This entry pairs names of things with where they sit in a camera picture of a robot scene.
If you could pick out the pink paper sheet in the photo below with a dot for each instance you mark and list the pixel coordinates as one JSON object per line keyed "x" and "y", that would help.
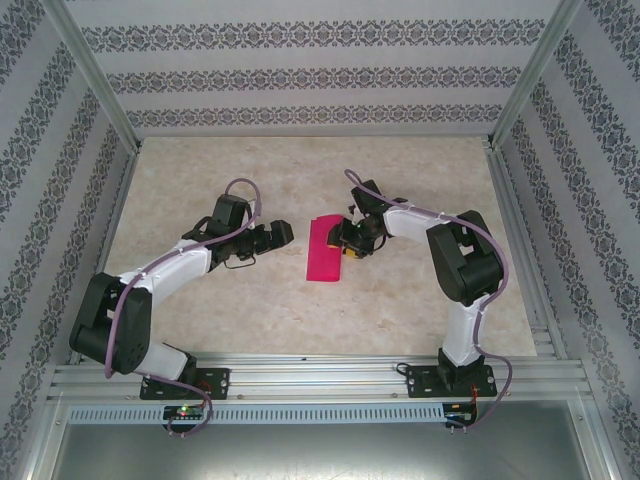
{"x": 322, "y": 260}

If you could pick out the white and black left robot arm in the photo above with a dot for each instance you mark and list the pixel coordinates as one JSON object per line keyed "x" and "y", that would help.
{"x": 170, "y": 265}

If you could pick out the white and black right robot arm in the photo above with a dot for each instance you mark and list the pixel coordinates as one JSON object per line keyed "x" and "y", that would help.
{"x": 412, "y": 225}

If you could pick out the grey metal sheet panel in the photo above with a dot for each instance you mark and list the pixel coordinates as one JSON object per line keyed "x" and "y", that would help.
{"x": 320, "y": 450}

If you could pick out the aluminium mounting rail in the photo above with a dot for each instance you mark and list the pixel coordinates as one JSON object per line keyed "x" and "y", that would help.
{"x": 310, "y": 380}

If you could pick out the aluminium side rail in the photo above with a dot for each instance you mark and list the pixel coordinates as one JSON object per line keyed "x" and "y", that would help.
{"x": 101, "y": 250}
{"x": 522, "y": 250}

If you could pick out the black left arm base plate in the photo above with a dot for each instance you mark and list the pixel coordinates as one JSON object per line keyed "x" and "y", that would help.
{"x": 220, "y": 382}

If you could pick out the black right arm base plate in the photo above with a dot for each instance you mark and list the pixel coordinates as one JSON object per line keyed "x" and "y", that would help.
{"x": 420, "y": 385}

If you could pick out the aluminium frame post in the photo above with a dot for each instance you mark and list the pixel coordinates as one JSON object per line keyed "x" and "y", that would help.
{"x": 95, "y": 75}
{"x": 532, "y": 75}

